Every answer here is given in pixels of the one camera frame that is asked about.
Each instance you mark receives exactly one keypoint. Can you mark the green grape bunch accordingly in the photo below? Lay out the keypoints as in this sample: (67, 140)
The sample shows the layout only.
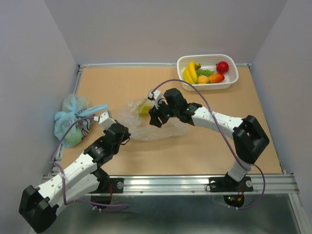
(207, 73)

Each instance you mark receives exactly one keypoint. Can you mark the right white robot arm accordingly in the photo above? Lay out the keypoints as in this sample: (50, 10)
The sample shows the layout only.
(250, 140)

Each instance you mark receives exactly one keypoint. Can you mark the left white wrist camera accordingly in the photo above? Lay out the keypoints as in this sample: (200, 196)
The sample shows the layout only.
(105, 120)

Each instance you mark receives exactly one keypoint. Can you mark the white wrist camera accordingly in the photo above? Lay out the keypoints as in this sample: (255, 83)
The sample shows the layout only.
(156, 96)
(105, 120)

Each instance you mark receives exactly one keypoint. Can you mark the aluminium front rail frame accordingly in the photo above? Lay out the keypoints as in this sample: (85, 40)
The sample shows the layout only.
(195, 185)

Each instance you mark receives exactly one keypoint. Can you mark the red apple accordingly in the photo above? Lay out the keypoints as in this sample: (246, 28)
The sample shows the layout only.
(222, 67)

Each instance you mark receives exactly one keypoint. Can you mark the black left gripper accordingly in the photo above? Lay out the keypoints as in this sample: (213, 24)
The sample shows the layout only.
(126, 135)

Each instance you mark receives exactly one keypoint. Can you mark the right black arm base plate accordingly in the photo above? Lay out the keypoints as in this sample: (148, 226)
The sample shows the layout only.
(223, 184)

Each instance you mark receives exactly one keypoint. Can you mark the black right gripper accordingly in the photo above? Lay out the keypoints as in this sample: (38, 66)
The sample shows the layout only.
(155, 113)

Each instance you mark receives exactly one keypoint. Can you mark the red-orange mango fruit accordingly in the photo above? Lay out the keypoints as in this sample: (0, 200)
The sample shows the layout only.
(216, 78)

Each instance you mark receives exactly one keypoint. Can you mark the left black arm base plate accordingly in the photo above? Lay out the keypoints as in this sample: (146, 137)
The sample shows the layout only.
(114, 186)

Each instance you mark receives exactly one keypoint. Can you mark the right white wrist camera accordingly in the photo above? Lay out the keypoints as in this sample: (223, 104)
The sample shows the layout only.
(156, 96)

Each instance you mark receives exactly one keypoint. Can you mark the yellow banana bunch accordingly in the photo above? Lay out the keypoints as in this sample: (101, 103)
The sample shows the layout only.
(190, 74)

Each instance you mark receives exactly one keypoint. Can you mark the clear lemon-print plastic bag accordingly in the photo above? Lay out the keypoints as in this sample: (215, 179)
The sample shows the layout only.
(139, 127)

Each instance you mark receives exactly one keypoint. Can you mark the blue tied plastic bag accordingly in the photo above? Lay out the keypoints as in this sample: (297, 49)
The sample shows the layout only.
(74, 122)

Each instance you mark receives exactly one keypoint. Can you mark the white perforated plastic basket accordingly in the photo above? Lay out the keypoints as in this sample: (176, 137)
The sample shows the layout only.
(209, 62)

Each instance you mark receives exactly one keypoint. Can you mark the orange mango fruit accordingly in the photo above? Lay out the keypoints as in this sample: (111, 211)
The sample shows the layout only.
(203, 79)

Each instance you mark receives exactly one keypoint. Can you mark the yellow star fruit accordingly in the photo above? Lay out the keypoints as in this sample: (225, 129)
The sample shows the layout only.
(143, 110)

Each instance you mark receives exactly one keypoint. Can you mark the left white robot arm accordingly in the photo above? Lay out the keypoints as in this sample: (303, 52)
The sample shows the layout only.
(41, 205)

